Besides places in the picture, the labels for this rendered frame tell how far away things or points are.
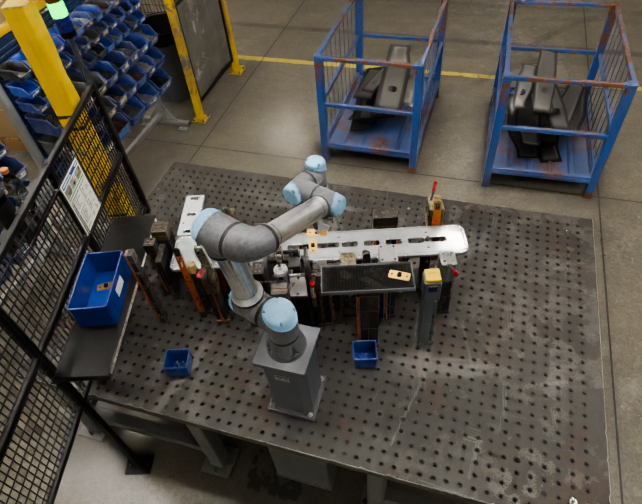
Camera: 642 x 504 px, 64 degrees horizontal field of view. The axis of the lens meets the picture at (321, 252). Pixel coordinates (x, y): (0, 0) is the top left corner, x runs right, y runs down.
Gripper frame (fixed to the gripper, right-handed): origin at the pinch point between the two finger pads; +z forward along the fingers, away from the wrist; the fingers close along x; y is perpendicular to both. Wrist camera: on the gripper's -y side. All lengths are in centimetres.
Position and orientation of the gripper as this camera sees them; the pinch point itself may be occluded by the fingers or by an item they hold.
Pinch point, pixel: (316, 229)
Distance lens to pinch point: 209.3
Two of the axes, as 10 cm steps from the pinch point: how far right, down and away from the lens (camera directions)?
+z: 0.7, 6.6, 7.5
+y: 10.0, 0.0, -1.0
